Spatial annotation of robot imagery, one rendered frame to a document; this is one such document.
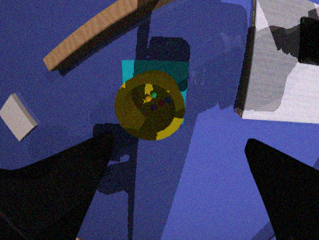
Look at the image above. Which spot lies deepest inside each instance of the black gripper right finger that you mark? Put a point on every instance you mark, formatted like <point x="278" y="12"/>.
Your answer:
<point x="289" y="190"/>

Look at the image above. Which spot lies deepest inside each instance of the brown wooden plank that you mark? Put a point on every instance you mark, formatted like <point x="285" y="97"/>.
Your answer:
<point x="102" y="26"/>

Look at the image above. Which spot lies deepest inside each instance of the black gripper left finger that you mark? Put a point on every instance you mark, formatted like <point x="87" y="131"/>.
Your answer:
<point x="48" y="200"/>

